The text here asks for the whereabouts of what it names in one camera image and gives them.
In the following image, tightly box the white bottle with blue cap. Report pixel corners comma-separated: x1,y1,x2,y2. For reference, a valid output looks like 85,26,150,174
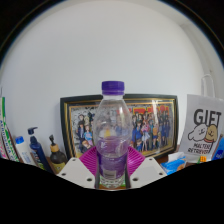
14,135,36,166

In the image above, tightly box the brown pump bottle yellow label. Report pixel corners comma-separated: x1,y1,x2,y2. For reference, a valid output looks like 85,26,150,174
48,134,69,174

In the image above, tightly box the dark blue pump bottle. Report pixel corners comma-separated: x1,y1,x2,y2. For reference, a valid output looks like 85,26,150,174
27,126,53,173

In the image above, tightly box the clear bottle with purple cap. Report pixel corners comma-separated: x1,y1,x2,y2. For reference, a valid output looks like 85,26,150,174
92,80,134,190

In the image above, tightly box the green and white tall box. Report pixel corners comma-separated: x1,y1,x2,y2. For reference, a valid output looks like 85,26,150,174
0,96,20,163

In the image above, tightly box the black-framed group picture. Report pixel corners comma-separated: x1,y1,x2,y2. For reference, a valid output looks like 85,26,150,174
59,93,179,160

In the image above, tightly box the white paper gift bag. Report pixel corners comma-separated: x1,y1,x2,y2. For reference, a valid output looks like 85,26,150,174
178,73,224,160

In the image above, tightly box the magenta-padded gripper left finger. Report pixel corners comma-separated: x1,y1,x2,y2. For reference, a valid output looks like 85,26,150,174
57,146,100,190

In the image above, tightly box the blue tissue pack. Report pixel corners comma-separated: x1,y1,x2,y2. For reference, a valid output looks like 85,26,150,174
160,151,187,176

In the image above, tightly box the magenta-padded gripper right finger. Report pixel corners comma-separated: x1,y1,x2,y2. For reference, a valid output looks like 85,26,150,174
125,146,168,189

